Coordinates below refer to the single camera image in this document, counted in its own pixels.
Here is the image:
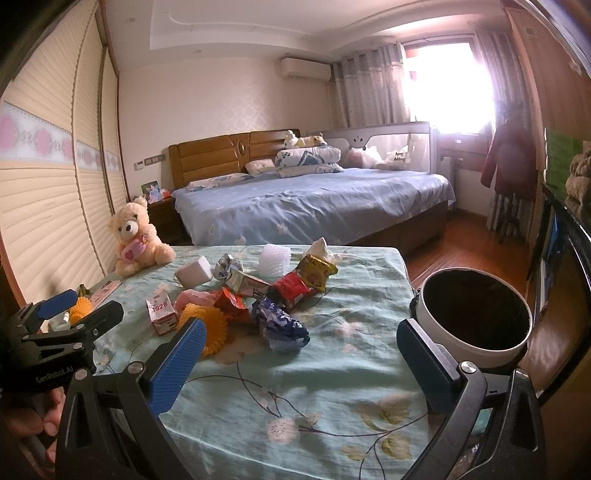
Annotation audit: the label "grey curtain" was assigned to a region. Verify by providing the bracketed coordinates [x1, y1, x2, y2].
[332, 42, 411, 128]

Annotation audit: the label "green boxes stack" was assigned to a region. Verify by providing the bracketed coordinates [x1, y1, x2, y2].
[544, 129, 583, 197]

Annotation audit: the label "floral green tablecloth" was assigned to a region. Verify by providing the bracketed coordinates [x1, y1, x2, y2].
[87, 244, 445, 480]

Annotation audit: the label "wooden headboard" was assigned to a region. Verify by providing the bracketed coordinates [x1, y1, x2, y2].
[168, 130, 287, 189]

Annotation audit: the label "brown folded towel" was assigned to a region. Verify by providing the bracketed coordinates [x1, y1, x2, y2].
[565, 141, 591, 214]

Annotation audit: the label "green milk carton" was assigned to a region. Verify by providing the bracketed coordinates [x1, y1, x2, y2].
[224, 269, 270, 299]

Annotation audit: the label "blue purple snack bag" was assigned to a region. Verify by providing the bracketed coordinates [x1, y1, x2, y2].
[252, 298, 311, 353]

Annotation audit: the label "white paper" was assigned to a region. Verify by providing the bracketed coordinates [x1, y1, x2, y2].
[301, 237, 335, 263]

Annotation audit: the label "sliding wardrobe doors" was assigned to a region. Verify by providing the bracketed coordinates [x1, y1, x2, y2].
[1, 1, 128, 303]

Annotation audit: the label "folded white blue quilt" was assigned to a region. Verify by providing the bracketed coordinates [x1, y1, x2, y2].
[273, 145, 344, 178]

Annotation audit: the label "bed with blue cover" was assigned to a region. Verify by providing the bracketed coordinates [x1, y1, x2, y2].
[173, 168, 455, 252]

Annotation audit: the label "photo frame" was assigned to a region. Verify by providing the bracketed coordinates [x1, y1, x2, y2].
[141, 181, 163, 204]

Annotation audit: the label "silver blue wrapper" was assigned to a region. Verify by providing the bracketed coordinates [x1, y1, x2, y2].
[212, 253, 243, 282]

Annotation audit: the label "white foam net sleeve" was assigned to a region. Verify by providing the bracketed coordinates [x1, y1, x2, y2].
[257, 244, 291, 277]

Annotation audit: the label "white air conditioner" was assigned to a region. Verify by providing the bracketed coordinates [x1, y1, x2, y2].
[280, 58, 332, 82]

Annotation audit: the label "pink plastic bag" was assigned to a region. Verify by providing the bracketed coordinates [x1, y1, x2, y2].
[173, 289, 221, 314]

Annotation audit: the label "red snack bag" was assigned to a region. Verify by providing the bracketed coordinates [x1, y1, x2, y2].
[270, 271, 318, 309]

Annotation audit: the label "orange red snack wrapper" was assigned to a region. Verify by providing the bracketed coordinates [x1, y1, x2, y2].
[213, 287, 252, 324]

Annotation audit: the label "plush toys on quilt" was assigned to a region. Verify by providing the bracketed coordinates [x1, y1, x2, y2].
[283, 130, 328, 149]

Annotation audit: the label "yellow snack bag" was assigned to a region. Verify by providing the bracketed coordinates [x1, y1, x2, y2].
[295, 254, 339, 292]

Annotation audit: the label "small red white carton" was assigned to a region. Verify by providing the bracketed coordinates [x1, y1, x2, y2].
[145, 291, 178, 336]

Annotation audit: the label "wooden nightstand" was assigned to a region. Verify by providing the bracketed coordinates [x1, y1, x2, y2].
[147, 197, 191, 246]

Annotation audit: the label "dark red hanging coat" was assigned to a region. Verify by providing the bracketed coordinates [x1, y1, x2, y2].
[481, 119, 538, 201]

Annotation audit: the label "black tv cabinet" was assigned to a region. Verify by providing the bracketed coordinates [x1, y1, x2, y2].
[522, 184, 590, 404]

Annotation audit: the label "orange foam net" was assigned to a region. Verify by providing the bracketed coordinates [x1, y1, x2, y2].
[178, 303, 229, 357]

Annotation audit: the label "pink pillow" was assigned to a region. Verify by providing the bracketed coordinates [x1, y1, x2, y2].
[245, 159, 276, 176]

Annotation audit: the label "white foam block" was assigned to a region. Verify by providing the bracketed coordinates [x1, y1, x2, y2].
[174, 256, 212, 289]

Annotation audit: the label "person's left hand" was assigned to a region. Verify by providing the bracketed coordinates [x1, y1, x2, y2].
[1, 387, 66, 470]

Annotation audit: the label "cream teddy bear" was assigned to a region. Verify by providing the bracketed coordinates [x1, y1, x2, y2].
[108, 197, 176, 278]

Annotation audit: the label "white round trash bin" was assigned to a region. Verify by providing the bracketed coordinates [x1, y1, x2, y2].
[415, 267, 534, 370]

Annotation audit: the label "grey bed guard rail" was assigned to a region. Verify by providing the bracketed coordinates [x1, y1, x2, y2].
[322, 122, 438, 173]

